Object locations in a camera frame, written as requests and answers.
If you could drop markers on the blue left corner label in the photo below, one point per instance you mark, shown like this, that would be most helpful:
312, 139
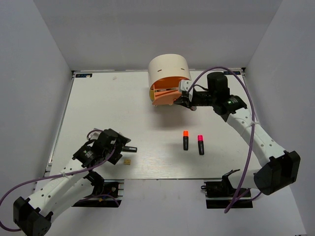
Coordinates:
84, 75

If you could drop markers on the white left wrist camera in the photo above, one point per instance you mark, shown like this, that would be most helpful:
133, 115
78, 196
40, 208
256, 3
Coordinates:
96, 134

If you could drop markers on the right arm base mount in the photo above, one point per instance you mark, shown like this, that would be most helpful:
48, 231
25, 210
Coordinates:
219, 196

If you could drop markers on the pink highlighter marker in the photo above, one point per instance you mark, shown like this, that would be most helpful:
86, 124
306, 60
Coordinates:
200, 141

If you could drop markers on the blue right corner label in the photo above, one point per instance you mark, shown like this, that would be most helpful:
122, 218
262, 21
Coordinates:
231, 73

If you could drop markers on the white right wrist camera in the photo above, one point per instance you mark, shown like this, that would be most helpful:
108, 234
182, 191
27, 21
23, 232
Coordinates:
184, 85

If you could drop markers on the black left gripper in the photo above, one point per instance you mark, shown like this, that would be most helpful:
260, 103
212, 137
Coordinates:
120, 141

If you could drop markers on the blue corner label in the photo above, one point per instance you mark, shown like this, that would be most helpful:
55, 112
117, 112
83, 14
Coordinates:
84, 75
231, 73

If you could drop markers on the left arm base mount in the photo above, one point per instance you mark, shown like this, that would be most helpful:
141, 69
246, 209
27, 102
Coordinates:
110, 197

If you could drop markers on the small tan eraser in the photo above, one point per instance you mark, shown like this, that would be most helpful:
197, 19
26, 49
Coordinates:
127, 162

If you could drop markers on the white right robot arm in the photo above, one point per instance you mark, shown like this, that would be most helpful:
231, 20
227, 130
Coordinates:
279, 167

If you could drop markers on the green gel pen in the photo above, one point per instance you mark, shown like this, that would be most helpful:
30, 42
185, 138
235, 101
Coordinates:
165, 89

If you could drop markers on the cream round drawer container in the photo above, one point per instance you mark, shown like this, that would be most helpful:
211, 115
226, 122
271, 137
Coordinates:
166, 71

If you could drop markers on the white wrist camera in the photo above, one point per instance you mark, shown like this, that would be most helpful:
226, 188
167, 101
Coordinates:
96, 134
184, 85

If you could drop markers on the orange highlighter marker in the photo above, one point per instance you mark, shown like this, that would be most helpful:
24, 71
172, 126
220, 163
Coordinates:
185, 140

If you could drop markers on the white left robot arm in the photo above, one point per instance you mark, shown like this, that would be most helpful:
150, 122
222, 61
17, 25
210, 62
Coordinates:
77, 180

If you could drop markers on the green highlighter marker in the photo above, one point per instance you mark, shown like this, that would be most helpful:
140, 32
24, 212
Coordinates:
129, 149

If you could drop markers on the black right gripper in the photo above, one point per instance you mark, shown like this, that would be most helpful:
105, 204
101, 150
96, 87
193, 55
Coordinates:
186, 102

